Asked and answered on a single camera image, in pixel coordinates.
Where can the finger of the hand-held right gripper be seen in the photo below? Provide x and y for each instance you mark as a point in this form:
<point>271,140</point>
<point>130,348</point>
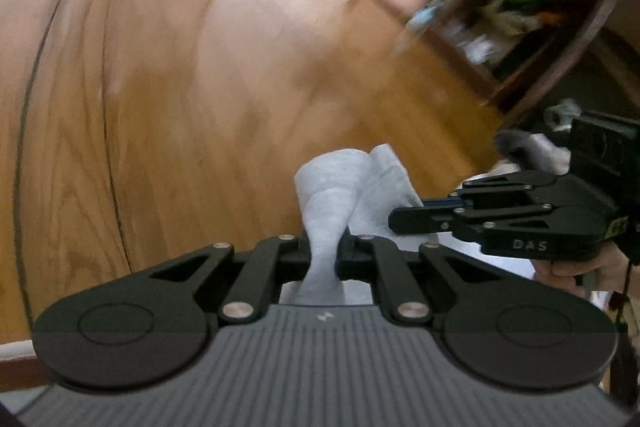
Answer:
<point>425,220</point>
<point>505,189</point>

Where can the orange object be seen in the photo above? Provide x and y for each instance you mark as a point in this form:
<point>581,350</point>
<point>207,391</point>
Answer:
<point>552,18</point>

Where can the checkered rug with brown border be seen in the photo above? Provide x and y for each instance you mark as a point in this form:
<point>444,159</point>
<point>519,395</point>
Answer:
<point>20,367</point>

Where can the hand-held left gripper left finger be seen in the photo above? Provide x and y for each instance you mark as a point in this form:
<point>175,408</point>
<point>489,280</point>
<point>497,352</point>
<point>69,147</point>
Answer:
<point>292,264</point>

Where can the person's right hand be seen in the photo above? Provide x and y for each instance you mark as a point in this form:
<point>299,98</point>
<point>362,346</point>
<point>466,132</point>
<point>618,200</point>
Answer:
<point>612,267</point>

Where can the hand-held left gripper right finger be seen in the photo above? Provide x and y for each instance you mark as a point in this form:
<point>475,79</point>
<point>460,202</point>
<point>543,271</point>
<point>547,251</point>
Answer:
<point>350,267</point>

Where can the white folded garment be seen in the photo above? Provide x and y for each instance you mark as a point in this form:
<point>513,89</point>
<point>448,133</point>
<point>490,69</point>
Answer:
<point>560,159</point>

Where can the light grey shirt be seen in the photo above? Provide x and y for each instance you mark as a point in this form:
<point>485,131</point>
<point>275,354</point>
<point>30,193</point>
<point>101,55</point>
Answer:
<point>330,207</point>

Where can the small blue bottle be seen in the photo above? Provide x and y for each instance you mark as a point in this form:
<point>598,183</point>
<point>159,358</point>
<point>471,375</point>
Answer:
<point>425,14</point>

